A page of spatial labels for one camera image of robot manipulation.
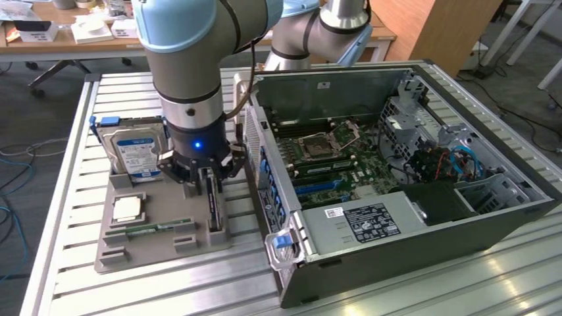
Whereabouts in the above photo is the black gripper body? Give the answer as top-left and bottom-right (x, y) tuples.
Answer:
(165, 118), (232, 182)

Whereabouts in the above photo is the graphics card with metal bracket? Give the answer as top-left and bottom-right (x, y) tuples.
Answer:
(198, 166), (224, 233)

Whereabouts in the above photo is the grey parts rack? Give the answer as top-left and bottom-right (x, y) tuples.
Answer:
(93, 164), (233, 274)

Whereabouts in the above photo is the silver CPU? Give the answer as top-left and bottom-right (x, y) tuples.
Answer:
(112, 197), (144, 221)

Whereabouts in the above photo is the CPU socket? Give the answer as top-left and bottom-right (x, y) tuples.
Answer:
(300, 134), (334, 159)

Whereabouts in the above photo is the metal socket cover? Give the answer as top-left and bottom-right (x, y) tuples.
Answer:
(328, 120), (368, 151)

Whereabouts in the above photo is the green motherboard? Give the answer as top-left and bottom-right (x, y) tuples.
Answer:
(262, 110), (403, 209)

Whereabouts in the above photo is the grey power supply unit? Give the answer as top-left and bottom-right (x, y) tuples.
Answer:
(300, 192), (429, 257)

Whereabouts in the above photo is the small white labelled box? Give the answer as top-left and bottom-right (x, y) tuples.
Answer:
(110, 18), (137, 40)

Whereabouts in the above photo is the black chair base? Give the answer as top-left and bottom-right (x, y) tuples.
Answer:
(25, 58), (132, 97)

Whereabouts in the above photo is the perforated metal disk bay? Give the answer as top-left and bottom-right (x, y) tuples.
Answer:
(376, 70), (444, 165)

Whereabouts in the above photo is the white box with roll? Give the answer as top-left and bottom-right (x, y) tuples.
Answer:
(70, 15), (114, 45)

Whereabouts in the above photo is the wooden desk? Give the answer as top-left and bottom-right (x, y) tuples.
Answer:
(0, 0), (399, 63)

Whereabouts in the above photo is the open black PC case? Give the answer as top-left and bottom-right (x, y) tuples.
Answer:
(232, 59), (556, 309)

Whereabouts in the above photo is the white box with black top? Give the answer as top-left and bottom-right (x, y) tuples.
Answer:
(11, 20), (59, 43)

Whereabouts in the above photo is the slanted metal disk bay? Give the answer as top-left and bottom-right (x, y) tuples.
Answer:
(453, 173), (529, 215)

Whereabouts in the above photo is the wooden cabinet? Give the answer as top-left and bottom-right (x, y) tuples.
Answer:
(371, 0), (504, 76)

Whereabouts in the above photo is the white table leg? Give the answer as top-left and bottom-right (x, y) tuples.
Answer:
(537, 59), (562, 90)

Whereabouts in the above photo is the hard disk with blue bracket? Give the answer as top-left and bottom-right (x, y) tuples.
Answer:
(88, 114), (170, 182)

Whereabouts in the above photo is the black camera cable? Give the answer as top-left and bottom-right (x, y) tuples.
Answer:
(217, 0), (260, 145)

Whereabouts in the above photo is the white floor cable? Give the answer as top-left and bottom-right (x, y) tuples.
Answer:
(0, 137), (66, 157)

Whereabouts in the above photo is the blue floor cable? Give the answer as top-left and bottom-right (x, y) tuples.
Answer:
(0, 157), (34, 280)

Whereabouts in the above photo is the black wire bundle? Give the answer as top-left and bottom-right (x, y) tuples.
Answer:
(385, 153), (424, 185)

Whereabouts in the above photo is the red wire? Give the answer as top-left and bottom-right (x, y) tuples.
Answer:
(437, 149), (457, 180)

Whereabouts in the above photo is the blue wire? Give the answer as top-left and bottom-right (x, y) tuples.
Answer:
(449, 144), (485, 181)

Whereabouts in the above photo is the white table frame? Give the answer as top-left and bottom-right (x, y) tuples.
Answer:
(480, 0), (562, 66)

